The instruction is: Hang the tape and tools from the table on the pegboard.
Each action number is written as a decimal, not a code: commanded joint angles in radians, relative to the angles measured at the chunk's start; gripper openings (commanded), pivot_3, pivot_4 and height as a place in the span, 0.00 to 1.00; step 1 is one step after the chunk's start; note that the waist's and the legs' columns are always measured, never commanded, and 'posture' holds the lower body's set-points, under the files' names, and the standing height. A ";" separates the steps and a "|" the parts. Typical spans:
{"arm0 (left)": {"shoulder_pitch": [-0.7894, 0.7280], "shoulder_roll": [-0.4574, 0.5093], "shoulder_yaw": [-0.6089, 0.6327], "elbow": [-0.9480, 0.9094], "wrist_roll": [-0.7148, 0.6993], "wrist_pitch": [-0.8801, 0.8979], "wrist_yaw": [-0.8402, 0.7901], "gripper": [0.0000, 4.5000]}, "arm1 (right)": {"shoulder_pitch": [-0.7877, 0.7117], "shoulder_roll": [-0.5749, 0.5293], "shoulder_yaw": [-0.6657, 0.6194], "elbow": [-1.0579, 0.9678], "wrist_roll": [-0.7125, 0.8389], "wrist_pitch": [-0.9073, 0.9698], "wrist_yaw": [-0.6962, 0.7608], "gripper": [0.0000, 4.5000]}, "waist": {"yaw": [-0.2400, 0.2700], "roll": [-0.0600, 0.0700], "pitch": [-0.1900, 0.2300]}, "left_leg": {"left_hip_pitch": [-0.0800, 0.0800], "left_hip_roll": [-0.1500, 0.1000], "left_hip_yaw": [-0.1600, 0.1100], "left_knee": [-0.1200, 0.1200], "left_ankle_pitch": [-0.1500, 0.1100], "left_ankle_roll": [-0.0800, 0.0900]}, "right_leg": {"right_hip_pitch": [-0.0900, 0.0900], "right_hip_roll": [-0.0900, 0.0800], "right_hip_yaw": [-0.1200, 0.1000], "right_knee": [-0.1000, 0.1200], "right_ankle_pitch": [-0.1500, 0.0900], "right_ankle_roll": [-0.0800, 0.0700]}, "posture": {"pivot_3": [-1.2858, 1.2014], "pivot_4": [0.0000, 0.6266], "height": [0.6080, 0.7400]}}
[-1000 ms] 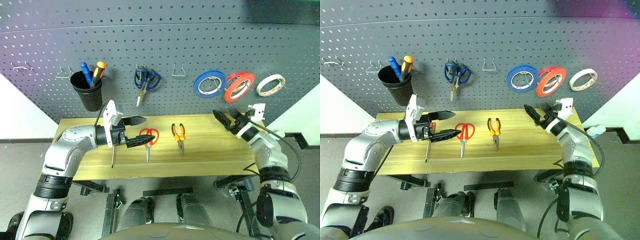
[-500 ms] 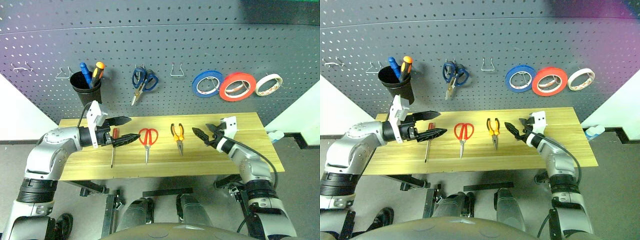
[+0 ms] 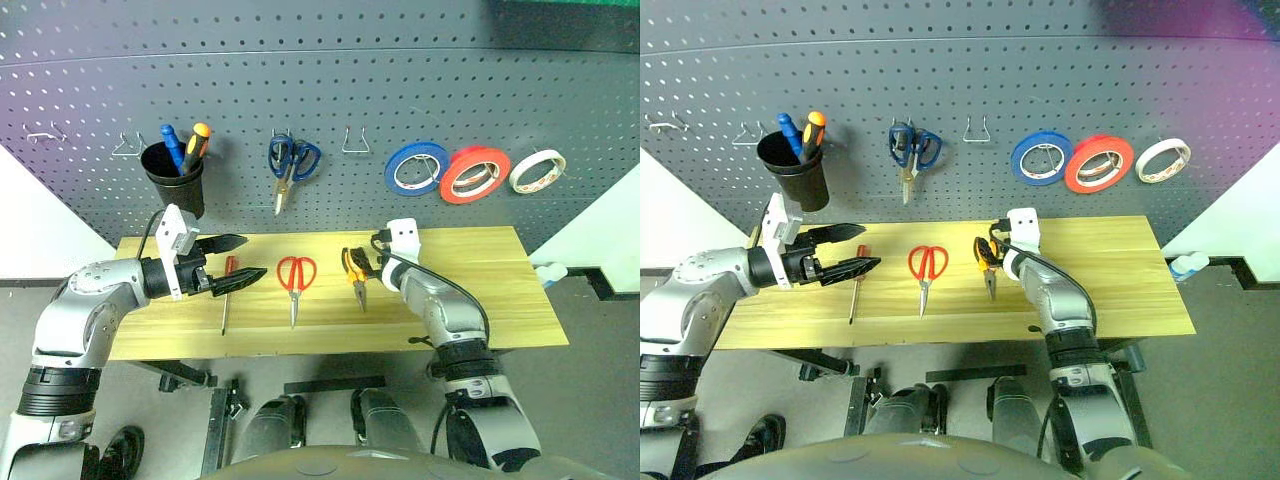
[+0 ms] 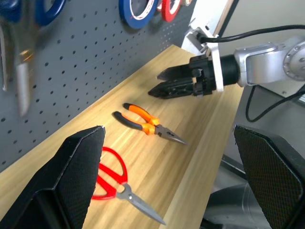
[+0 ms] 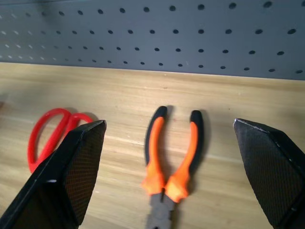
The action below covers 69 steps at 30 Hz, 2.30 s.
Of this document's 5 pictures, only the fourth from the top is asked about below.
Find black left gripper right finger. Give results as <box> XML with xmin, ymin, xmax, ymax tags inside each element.
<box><xmin>233</xmin><ymin>125</ymin><xmax>305</xmax><ymax>229</ymax></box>

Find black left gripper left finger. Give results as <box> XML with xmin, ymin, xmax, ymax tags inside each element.
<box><xmin>0</xmin><ymin>125</ymin><xmax>106</xmax><ymax>229</ymax></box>

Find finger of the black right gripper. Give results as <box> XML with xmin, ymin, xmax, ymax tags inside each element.
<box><xmin>147</xmin><ymin>78</ymin><xmax>196</xmax><ymax>99</ymax></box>
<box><xmin>156</xmin><ymin>63</ymin><xmax>194</xmax><ymax>82</ymax></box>

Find orange black needle-nose pliers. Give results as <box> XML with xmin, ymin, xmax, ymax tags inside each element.
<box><xmin>112</xmin><ymin>103</ymin><xmax>189</xmax><ymax>146</ymax></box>

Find red handled scissors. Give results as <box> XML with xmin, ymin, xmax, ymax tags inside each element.
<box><xmin>91</xmin><ymin>146</ymin><xmax>167</xmax><ymax>226</ymax></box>

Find red tape roll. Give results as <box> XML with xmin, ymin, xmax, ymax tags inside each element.
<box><xmin>161</xmin><ymin>0</ymin><xmax>183</xmax><ymax>23</ymax></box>

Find blue tape roll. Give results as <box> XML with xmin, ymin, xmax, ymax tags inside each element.
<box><xmin>118</xmin><ymin>0</ymin><xmax>159</xmax><ymax>30</ymax></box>

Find grey metal pegboard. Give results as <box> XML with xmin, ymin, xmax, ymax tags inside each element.
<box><xmin>0</xmin><ymin>0</ymin><xmax>198</xmax><ymax>174</ymax></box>

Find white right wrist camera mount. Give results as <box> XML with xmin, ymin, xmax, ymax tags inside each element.
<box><xmin>181</xmin><ymin>25</ymin><xmax>225</xmax><ymax>93</ymax></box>

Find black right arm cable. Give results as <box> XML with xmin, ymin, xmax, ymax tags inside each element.
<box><xmin>196</xmin><ymin>24</ymin><xmax>305</xmax><ymax>123</ymax></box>

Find blue handled scissors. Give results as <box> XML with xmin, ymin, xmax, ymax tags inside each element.
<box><xmin>0</xmin><ymin>0</ymin><xmax>67</xmax><ymax>117</ymax></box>

